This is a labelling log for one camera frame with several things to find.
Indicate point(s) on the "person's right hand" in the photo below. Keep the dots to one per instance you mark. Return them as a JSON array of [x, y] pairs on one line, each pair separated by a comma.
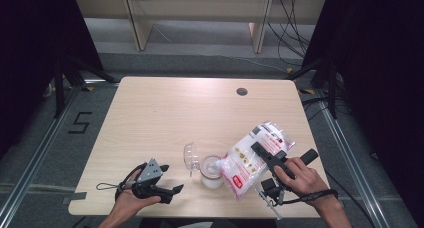
[[303, 181]]

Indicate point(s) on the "yellow and black tape piece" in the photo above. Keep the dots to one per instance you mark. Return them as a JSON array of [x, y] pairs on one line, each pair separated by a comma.
[[290, 69], [88, 88], [306, 91]]

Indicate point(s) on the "clear glass jar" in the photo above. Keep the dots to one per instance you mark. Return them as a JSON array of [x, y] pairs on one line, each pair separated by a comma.
[[211, 179]]

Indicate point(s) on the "black metal stand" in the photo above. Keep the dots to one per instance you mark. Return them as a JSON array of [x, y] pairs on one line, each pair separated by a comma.
[[60, 88], [331, 88]]

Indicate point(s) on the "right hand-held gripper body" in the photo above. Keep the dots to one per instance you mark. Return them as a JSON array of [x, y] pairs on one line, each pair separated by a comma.
[[270, 188]]

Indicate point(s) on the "metal floor rail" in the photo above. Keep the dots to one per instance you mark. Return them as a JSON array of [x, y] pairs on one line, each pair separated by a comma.
[[350, 164], [36, 154]]

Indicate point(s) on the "person's left hand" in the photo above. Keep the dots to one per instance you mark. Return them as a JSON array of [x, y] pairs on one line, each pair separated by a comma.
[[128, 201]]

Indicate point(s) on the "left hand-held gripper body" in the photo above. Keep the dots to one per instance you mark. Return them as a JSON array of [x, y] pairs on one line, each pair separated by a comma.
[[150, 173]]

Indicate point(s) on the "pink and white plastic bag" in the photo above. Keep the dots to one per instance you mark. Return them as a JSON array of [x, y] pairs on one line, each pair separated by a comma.
[[243, 161]]

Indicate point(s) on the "grey tape strip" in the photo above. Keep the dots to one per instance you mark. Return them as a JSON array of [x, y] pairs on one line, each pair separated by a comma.
[[76, 197]]

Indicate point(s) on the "dark curtain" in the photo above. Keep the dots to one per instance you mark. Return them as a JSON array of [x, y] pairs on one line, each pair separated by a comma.
[[383, 88], [33, 54]]

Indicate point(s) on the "light wooden bench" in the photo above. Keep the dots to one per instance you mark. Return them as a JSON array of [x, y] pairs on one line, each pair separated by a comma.
[[200, 8]]

